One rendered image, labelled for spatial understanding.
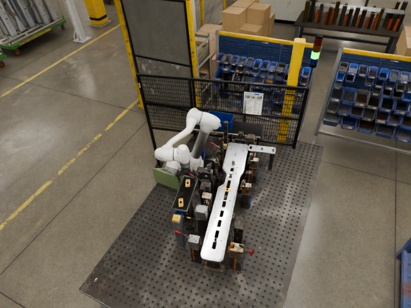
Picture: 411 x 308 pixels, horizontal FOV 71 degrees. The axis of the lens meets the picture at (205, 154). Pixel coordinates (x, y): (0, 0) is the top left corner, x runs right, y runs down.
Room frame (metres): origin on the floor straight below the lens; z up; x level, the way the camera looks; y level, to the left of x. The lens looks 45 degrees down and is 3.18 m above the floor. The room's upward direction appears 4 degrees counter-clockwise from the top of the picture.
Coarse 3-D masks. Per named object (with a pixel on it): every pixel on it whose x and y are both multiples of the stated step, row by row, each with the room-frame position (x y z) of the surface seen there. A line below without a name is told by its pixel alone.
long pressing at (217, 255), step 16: (240, 144) 2.31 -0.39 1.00; (224, 160) 2.08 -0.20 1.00; (240, 160) 2.06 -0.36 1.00; (224, 192) 1.66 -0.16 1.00; (224, 208) 1.48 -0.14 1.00; (208, 224) 1.33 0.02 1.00; (224, 224) 1.32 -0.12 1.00; (208, 240) 1.18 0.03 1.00; (224, 240) 1.17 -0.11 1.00; (208, 256) 1.04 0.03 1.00
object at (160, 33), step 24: (120, 0) 4.56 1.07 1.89; (144, 0) 4.37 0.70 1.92; (168, 0) 4.16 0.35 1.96; (144, 24) 4.40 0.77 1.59; (168, 24) 4.20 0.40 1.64; (192, 24) 4.00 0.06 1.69; (144, 48) 4.46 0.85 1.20; (168, 48) 4.23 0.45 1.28; (192, 48) 4.00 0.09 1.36; (144, 72) 4.50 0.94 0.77; (168, 72) 4.27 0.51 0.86; (192, 72) 4.05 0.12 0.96; (168, 96) 4.32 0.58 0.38
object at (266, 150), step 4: (248, 148) 2.23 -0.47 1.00; (252, 148) 2.23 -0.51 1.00; (256, 148) 2.22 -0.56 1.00; (260, 148) 2.22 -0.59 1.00; (264, 148) 2.21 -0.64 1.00; (268, 148) 2.21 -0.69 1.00; (272, 148) 2.20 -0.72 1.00; (260, 152) 2.17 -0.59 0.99; (264, 152) 2.16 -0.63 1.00; (268, 152) 2.15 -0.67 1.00; (272, 152) 2.15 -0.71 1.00
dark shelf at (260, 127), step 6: (186, 126) 2.64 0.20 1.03; (198, 126) 2.63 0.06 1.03; (234, 126) 2.58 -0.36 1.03; (240, 126) 2.57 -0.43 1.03; (246, 126) 2.57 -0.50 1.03; (252, 126) 2.56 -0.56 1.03; (258, 126) 2.55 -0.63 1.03; (216, 132) 2.53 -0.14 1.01; (222, 132) 2.51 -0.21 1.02; (228, 132) 2.49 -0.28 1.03; (234, 132) 2.48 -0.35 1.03; (246, 132) 2.47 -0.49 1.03; (252, 132) 2.46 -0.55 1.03; (258, 132) 2.46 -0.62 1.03
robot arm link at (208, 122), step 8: (208, 120) 2.14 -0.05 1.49; (216, 120) 2.16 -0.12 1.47; (200, 128) 2.18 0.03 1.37; (208, 128) 2.13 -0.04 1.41; (216, 128) 2.13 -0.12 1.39; (200, 136) 2.16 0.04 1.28; (200, 144) 2.15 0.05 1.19; (192, 152) 2.18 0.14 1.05; (200, 152) 2.15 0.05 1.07; (192, 160) 2.13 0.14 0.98; (200, 160) 2.15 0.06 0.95
